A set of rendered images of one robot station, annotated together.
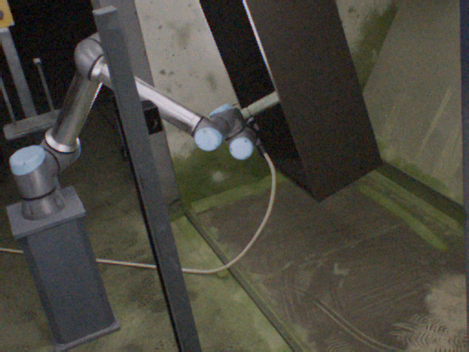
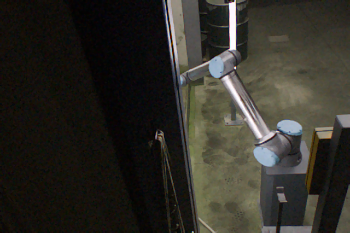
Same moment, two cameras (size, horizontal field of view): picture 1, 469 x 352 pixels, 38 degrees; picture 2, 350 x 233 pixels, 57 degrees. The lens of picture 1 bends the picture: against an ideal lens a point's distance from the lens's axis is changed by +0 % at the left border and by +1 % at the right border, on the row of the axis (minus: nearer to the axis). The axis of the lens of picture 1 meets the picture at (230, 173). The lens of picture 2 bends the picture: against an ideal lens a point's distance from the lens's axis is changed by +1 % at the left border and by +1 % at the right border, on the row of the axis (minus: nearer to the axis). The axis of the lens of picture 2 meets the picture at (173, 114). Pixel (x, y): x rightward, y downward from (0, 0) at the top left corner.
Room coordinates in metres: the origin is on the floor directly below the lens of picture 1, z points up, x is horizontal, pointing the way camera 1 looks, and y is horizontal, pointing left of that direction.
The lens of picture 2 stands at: (4.33, 0.88, 2.22)
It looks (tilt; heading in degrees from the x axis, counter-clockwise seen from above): 36 degrees down; 207
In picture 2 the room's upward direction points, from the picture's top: 9 degrees counter-clockwise
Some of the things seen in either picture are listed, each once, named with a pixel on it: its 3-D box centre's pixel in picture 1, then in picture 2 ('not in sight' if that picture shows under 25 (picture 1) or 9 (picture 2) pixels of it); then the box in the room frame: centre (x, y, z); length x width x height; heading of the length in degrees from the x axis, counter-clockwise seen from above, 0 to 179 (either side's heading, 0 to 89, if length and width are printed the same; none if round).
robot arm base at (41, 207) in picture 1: (40, 199); (287, 151); (2.66, 0.83, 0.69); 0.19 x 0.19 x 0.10
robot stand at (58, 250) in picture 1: (64, 269); (283, 188); (2.66, 0.83, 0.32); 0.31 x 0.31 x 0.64; 18
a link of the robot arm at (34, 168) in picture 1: (33, 170); (287, 136); (2.67, 0.83, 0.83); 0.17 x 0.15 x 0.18; 153
